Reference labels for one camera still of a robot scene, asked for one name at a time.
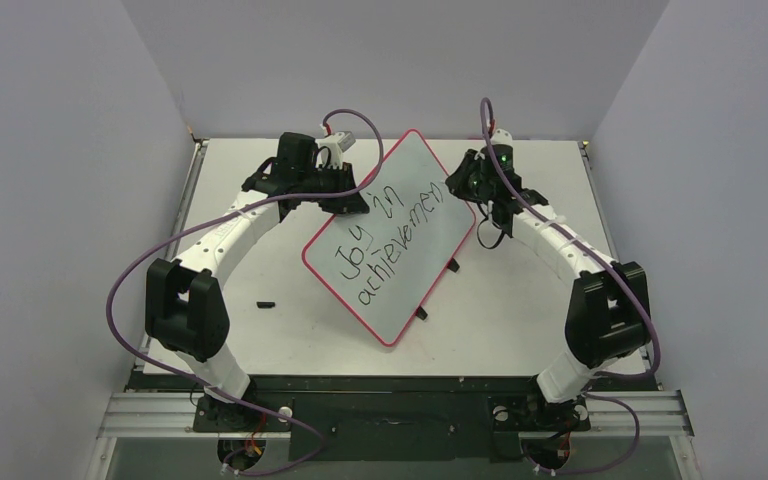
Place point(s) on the aluminium frame rail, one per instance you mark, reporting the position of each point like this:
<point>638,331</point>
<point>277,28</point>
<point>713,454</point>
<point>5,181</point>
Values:
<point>174,415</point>

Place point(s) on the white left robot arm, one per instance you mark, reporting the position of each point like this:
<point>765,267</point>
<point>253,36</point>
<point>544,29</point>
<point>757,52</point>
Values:
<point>185,308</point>

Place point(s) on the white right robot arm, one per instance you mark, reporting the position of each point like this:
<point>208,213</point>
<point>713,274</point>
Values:
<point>608,316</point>

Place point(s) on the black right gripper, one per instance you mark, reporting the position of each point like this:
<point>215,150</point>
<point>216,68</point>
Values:
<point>462,177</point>

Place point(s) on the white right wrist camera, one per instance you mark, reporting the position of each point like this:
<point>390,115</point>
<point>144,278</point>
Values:
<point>501,138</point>

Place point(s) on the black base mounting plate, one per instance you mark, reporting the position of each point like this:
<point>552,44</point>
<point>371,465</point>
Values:
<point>383,418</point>

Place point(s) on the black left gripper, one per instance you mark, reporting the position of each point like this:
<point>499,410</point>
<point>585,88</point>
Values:
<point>349,204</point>

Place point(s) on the red framed whiteboard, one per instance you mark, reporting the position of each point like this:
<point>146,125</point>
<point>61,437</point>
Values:
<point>383,265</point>

